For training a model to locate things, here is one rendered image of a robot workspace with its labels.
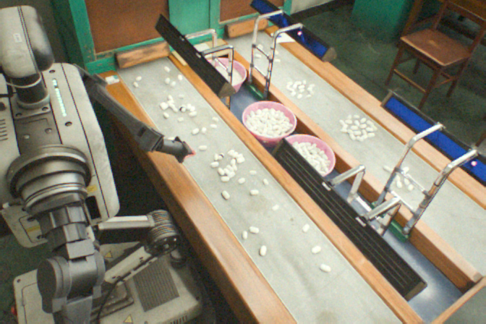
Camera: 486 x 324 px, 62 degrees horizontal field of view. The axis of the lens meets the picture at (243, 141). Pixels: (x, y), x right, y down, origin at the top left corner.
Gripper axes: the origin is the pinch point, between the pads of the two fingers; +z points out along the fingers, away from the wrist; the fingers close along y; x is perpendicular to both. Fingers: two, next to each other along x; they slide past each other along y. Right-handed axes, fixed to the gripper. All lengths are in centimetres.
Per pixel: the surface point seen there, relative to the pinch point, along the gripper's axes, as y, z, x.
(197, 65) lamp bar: 25.8, -3.3, -27.6
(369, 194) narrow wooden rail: -47, 55, -30
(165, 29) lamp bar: 57, -4, -29
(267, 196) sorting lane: -27.0, 22.2, -4.6
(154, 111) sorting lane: 44.0, 7.6, 7.0
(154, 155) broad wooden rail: 14.0, -3.7, 14.0
